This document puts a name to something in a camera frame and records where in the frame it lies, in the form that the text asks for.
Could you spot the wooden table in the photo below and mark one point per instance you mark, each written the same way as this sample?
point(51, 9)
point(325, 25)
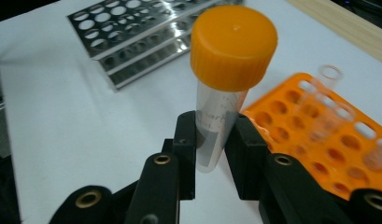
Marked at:
point(350, 28)

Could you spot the uncapped clear tube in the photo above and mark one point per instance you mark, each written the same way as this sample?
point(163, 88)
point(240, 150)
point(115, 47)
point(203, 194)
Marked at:
point(324, 105)

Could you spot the silver metal tube rack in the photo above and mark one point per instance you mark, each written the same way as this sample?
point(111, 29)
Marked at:
point(132, 34)

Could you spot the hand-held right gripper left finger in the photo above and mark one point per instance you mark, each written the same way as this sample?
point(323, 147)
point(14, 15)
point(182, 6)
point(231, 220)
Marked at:
point(160, 186)

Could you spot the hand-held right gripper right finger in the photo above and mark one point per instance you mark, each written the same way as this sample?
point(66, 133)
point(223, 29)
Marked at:
point(282, 186)

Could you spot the orange plastic tube rack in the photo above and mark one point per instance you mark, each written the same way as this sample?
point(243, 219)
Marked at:
point(332, 155)

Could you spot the orange-capped clear tube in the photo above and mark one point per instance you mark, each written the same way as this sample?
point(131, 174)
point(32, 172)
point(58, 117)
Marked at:
point(232, 46)

